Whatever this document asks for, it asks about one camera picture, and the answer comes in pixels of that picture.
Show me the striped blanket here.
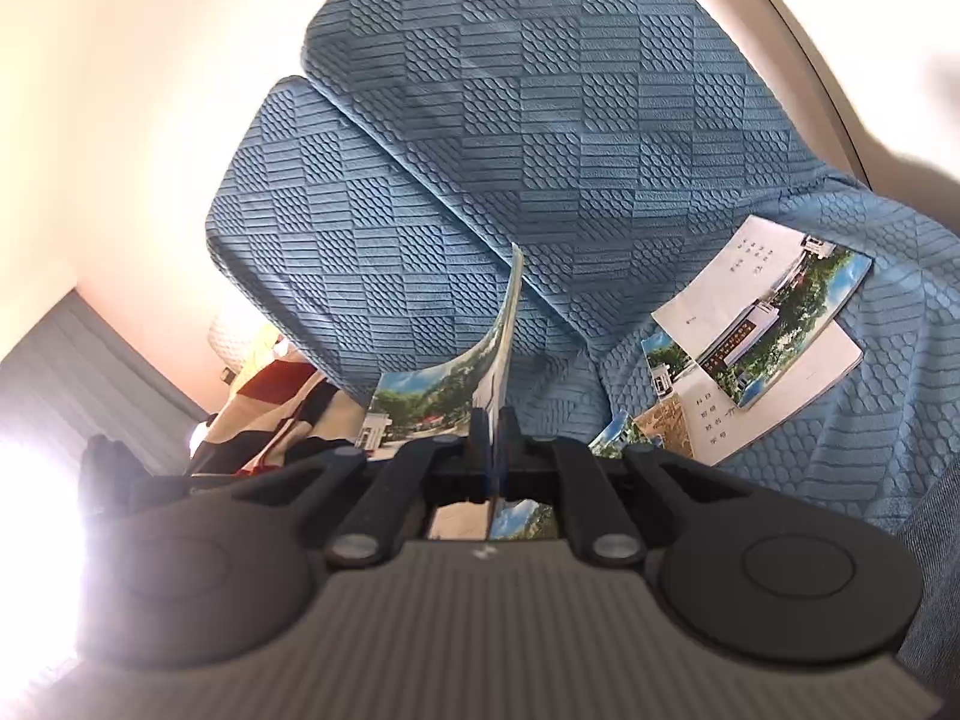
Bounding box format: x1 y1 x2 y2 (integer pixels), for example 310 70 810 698
187 345 372 477

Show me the white quilted headboard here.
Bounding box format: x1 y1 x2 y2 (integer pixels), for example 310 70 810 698
208 307 282 372

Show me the photo cover notebook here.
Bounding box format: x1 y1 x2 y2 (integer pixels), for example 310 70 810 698
651 216 875 412
589 411 650 460
643 319 865 466
366 242 565 541

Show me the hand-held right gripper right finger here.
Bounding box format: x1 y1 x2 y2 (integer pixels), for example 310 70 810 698
495 405 758 565

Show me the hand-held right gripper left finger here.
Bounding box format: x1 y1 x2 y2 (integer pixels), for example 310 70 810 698
232 405 492 569

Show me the grey curtain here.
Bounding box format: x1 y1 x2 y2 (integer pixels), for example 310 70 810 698
0 289 207 481

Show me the person's right leg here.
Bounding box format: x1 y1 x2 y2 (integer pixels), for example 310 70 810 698
896 465 960 698

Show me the blue textured sofa chair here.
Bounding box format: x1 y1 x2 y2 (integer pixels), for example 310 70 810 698
300 0 960 541
204 75 541 421

